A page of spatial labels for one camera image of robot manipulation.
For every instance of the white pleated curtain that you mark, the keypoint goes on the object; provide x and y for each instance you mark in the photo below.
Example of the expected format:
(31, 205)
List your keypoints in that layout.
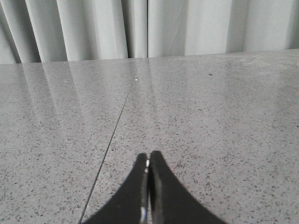
(74, 30)

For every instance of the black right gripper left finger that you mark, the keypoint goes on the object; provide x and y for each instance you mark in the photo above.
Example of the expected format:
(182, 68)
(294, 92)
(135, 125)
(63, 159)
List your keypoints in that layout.
(129, 205)

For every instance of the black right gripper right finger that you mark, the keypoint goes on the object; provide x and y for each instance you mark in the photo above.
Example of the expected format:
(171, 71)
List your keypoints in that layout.
(170, 202)

